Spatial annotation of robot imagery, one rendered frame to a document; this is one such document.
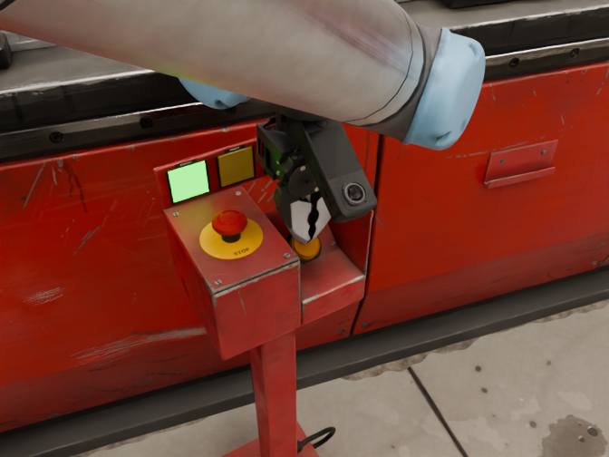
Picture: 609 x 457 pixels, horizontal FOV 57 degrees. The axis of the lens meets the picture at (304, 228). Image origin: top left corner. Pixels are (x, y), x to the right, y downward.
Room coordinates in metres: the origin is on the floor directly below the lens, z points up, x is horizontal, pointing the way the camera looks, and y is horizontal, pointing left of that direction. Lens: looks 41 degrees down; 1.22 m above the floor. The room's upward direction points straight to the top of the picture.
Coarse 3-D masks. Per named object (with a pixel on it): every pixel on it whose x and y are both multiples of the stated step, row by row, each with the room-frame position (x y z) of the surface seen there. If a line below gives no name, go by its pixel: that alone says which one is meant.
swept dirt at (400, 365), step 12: (564, 312) 1.02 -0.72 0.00; (576, 312) 1.02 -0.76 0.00; (444, 348) 0.90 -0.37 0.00; (456, 348) 0.90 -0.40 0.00; (408, 360) 0.86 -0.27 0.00; (420, 360) 0.86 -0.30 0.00; (360, 372) 0.83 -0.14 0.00; (372, 372) 0.83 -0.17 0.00; (156, 432) 0.66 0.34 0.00; (120, 444) 0.63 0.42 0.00; (72, 456) 0.61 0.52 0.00; (84, 456) 0.61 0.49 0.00
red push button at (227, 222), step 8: (216, 216) 0.48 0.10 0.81; (224, 216) 0.48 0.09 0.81; (232, 216) 0.48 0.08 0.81; (240, 216) 0.48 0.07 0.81; (216, 224) 0.47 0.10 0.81; (224, 224) 0.47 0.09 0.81; (232, 224) 0.47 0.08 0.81; (240, 224) 0.47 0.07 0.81; (224, 232) 0.46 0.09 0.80; (232, 232) 0.46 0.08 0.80; (240, 232) 0.46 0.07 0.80; (224, 240) 0.47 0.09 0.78; (232, 240) 0.47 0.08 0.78
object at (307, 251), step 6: (294, 240) 0.52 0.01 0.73; (318, 240) 0.53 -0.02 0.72; (294, 246) 0.52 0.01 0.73; (300, 246) 0.52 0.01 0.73; (306, 246) 0.52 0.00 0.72; (312, 246) 0.52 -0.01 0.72; (318, 246) 0.52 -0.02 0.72; (300, 252) 0.51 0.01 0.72; (306, 252) 0.51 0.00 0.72; (312, 252) 0.52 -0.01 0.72; (300, 258) 0.51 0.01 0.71; (306, 258) 0.51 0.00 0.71
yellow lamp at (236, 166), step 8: (232, 152) 0.57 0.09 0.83; (240, 152) 0.57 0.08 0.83; (248, 152) 0.58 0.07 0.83; (224, 160) 0.56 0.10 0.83; (232, 160) 0.57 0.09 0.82; (240, 160) 0.57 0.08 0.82; (248, 160) 0.58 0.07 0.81; (224, 168) 0.56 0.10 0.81; (232, 168) 0.57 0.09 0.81; (240, 168) 0.57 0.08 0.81; (248, 168) 0.58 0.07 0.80; (224, 176) 0.56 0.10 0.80; (232, 176) 0.57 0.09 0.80; (240, 176) 0.57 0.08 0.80; (248, 176) 0.58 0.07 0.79; (224, 184) 0.56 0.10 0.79
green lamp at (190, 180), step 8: (184, 168) 0.54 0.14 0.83; (192, 168) 0.54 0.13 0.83; (200, 168) 0.55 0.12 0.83; (176, 176) 0.53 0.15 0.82; (184, 176) 0.54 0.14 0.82; (192, 176) 0.54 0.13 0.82; (200, 176) 0.55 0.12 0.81; (176, 184) 0.53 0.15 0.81; (184, 184) 0.54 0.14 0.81; (192, 184) 0.54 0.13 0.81; (200, 184) 0.55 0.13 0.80; (176, 192) 0.53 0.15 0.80; (184, 192) 0.54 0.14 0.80; (192, 192) 0.54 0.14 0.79; (200, 192) 0.55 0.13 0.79; (176, 200) 0.53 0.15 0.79
